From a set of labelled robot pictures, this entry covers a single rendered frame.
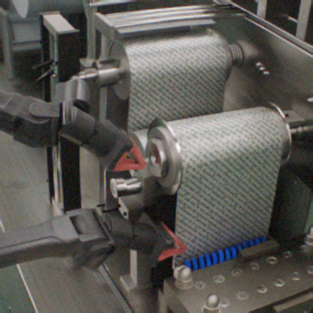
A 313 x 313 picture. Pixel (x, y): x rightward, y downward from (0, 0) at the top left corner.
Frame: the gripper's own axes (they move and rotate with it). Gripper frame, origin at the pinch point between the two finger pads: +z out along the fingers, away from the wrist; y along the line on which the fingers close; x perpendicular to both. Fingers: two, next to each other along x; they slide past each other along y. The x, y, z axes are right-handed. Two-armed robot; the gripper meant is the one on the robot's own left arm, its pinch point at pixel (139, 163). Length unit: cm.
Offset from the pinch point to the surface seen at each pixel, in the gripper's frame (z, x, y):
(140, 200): 6.4, -6.7, -0.8
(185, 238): 14.6, -7.0, 7.5
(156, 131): -1.3, 6.7, -0.3
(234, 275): 24.2, -7.2, 16.2
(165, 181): 4.1, 0.3, 4.2
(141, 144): 3.4, 1.8, -7.9
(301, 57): 16.3, 37.9, 0.1
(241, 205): 21.4, 4.5, 7.5
